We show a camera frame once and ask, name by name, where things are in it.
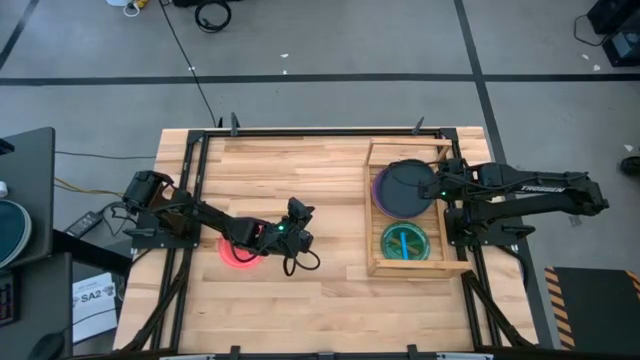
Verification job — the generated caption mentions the white printed paper sheet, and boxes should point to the white printed paper sheet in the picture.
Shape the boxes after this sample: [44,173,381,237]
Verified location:
[72,272,119,345]

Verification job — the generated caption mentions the black coiled cable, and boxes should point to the black coiled cable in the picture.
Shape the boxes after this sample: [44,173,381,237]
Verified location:
[193,0,233,34]

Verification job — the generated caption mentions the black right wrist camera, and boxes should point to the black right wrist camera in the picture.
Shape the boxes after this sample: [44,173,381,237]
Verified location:
[438,158,469,176]

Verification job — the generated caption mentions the black equipment case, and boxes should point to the black equipment case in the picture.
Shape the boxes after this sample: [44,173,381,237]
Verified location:
[587,0,640,69]

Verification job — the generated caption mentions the teal transparent plate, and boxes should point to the teal transparent plate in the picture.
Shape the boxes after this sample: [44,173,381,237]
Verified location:
[379,221,432,262]

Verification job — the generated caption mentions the black mat hazard stripes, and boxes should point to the black mat hazard stripes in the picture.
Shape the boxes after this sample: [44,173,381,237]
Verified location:
[543,266,640,351]

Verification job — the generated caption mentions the pink transparent plate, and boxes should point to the pink transparent plate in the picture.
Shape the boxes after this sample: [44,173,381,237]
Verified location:
[217,236,265,271]

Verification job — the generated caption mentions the dark charcoal plate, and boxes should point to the dark charcoal plate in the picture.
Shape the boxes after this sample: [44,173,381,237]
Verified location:
[378,159,437,219]

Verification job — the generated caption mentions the long black floor cable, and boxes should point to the long black floor cable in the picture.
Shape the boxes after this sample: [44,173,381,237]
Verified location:
[158,0,220,127]

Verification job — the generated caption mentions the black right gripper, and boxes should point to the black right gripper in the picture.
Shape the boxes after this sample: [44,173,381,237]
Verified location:
[418,170,480,203]

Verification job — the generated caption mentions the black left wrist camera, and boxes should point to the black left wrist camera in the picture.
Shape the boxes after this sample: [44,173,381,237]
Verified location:
[287,196,316,224]

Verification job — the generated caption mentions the yellow cable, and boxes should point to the yellow cable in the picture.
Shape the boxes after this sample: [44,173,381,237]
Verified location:
[53,175,125,197]

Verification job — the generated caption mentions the black computer mouse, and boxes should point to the black computer mouse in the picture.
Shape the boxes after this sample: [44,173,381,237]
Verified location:
[27,332,66,360]

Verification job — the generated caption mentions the black left wrist camera cable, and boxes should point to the black left wrist camera cable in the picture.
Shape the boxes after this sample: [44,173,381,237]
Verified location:
[281,247,322,278]

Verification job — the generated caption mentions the dark teal disc white rim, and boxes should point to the dark teal disc white rim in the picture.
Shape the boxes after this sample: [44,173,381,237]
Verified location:
[0,199,33,270]

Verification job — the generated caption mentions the black side table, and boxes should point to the black side table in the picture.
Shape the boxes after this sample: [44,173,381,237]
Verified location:
[0,127,74,360]

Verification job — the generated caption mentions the purple plate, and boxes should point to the purple plate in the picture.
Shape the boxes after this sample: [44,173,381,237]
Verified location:
[371,167,426,221]

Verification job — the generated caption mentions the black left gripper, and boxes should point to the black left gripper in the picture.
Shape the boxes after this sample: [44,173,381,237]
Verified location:
[262,218,316,256]

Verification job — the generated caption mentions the black power adapter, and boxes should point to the black power adapter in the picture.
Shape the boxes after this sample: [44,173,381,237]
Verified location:
[64,210,104,239]

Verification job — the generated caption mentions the black aluminium rig frame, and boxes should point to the black aluminium rig frame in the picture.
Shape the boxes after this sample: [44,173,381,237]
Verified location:
[114,112,539,360]

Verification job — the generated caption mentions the wooden dish rack frame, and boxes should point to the wooden dish rack frame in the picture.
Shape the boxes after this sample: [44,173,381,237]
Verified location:
[363,137,472,279]

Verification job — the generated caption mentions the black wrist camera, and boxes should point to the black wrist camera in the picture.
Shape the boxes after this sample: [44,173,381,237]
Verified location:
[287,196,316,224]
[438,158,469,176]

